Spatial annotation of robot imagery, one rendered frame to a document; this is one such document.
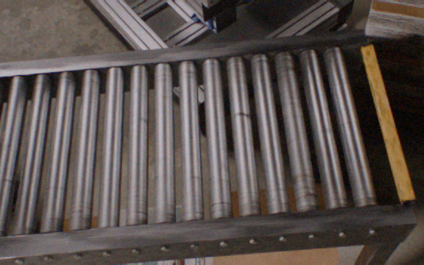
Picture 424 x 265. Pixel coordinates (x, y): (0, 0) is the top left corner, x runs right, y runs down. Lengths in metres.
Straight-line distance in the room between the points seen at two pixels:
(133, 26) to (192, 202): 1.25
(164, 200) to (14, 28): 1.78
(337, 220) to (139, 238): 0.43
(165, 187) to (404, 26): 1.00
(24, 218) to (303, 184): 0.64
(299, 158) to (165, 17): 1.26
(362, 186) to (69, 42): 1.78
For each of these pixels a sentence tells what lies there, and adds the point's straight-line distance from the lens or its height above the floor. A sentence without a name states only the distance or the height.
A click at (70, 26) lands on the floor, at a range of 2.69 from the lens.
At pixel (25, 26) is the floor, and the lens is 2.78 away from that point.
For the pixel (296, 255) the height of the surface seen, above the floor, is 0.00.
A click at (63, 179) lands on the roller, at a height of 0.79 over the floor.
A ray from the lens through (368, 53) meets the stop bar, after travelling 1.38.
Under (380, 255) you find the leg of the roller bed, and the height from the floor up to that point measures 0.59.
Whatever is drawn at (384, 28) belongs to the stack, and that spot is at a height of 0.54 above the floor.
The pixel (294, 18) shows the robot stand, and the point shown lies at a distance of 2.24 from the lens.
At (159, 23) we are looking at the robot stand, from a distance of 2.29.
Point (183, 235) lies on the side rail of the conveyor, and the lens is 1.14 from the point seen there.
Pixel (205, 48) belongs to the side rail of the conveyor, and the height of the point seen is 0.80.
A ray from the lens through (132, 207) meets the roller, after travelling 1.19.
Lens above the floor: 1.87
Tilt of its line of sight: 60 degrees down
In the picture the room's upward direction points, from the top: 8 degrees counter-clockwise
